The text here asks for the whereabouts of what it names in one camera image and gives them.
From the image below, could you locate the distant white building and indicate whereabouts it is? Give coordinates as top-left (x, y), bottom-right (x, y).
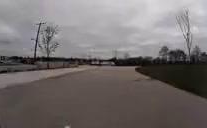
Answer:
top-left (89, 60), bottom-right (116, 67)

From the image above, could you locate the grey asphalt path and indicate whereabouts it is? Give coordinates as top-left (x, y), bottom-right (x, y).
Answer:
top-left (0, 65), bottom-right (207, 128)

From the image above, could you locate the small bare tree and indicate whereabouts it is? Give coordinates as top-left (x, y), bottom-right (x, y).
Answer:
top-left (38, 24), bottom-right (61, 70)

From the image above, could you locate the row of distant trees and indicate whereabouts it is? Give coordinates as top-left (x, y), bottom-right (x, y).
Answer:
top-left (111, 44), bottom-right (207, 66)

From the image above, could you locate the utility pole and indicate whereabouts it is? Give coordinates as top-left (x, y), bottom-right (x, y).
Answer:
top-left (30, 21), bottom-right (48, 63)

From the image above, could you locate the dark grass verge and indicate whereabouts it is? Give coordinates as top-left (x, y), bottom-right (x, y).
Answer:
top-left (134, 63), bottom-right (207, 103)

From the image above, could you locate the tall bare tree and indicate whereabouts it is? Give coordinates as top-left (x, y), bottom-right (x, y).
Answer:
top-left (175, 7), bottom-right (195, 65)

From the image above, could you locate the pale concrete strip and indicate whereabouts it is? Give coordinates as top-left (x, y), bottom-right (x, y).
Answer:
top-left (0, 64), bottom-right (94, 92)

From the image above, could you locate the pale low wall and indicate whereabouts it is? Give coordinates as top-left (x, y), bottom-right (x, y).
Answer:
top-left (34, 60), bottom-right (80, 70)

